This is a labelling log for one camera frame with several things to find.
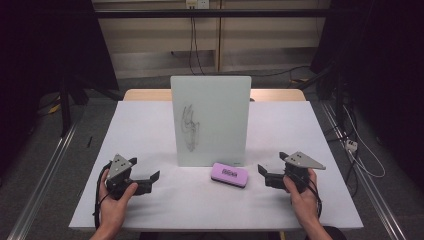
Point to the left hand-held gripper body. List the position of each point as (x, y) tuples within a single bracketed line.
[(118, 166)]

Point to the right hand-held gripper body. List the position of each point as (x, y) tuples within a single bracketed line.
[(296, 166)]

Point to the purple whiteboard eraser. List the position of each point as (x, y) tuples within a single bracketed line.
[(230, 174)]

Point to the person's right hand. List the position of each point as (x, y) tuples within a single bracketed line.
[(305, 206)]

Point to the person's left hand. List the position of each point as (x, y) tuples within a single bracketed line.
[(111, 210)]

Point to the small black pen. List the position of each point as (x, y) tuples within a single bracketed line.
[(89, 142)]

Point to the white table cover sheet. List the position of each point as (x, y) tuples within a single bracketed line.
[(186, 203)]

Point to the white power strip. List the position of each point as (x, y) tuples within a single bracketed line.
[(351, 145)]

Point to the frosted glass whiteboard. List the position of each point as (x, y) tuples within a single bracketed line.
[(216, 113)]

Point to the person's dark clothing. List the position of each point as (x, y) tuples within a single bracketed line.
[(200, 236)]

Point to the black metal stand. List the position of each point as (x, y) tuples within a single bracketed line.
[(65, 106)]

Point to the yellow floor tape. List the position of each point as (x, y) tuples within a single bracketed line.
[(54, 108)]

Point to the black curtain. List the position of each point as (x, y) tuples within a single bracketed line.
[(383, 66), (40, 50)]

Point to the aluminium floor rail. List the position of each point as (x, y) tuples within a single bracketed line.
[(370, 193), (40, 186)]

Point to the black horizontal frame bar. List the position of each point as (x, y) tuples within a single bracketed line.
[(213, 13)]

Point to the white wall socket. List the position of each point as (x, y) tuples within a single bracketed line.
[(197, 3)]

